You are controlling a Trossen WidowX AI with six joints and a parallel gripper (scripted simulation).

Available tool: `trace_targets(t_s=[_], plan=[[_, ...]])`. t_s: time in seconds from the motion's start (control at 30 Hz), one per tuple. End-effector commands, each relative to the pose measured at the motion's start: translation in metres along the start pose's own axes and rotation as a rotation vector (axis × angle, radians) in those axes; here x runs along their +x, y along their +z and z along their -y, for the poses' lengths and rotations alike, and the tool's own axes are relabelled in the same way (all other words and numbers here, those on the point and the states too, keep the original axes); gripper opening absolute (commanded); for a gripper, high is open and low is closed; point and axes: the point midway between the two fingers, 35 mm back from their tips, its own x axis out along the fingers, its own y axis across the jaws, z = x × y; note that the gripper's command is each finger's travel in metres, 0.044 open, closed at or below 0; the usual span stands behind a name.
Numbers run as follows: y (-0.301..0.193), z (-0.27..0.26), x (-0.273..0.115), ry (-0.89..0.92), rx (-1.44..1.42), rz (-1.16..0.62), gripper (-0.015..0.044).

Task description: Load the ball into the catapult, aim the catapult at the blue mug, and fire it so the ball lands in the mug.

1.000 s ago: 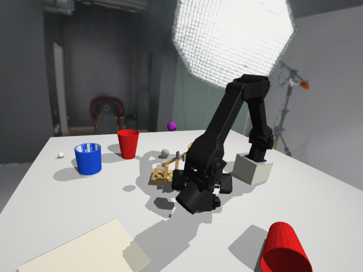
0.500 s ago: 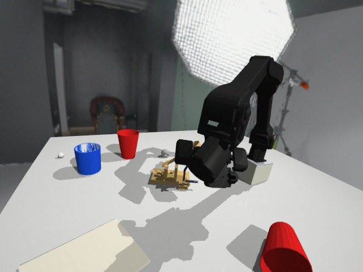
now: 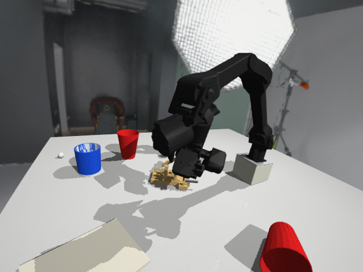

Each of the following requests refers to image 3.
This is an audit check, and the red plastic cup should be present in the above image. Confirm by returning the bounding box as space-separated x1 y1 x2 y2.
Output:
117 129 139 159
259 222 313 272

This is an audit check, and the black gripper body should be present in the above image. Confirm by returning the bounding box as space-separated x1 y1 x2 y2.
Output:
186 138 226 174

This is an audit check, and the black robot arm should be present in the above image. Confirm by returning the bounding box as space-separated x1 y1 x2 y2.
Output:
151 53 273 179

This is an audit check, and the blue cup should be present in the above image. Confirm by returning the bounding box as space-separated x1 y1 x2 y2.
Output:
74 143 101 177

